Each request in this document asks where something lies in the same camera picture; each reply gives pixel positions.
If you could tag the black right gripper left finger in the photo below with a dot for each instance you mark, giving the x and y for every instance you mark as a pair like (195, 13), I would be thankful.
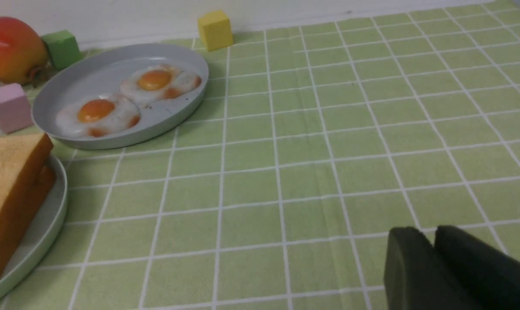
(416, 278)

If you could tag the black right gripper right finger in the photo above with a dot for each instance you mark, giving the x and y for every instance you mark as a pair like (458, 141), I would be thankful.
(491, 277)

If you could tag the toast slice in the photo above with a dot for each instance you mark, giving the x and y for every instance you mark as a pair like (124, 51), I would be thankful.
(22, 158)
(25, 213)

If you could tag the light blue sandwich plate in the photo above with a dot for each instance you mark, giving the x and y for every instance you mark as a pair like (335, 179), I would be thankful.
(41, 233)

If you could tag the green checkered tablecloth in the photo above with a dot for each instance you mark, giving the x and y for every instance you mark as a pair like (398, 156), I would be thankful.
(311, 144)

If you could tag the yellow cube block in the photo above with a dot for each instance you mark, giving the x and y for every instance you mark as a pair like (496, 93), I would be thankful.
(215, 30)

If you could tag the rear fried egg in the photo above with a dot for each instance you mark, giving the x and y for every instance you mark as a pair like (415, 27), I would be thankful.
(158, 82)

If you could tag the fried egg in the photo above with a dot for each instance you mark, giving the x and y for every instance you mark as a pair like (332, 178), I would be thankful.
(158, 82)
(98, 116)

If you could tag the light blue egg plate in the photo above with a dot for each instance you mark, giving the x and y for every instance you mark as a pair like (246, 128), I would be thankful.
(102, 74)

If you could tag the green cube block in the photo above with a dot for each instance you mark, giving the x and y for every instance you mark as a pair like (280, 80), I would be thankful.
(63, 49)

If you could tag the pink cube block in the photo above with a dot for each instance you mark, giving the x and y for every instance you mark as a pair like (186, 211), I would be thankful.
(15, 109)

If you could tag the red tomato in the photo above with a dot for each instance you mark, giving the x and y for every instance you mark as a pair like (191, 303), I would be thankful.
(23, 55)

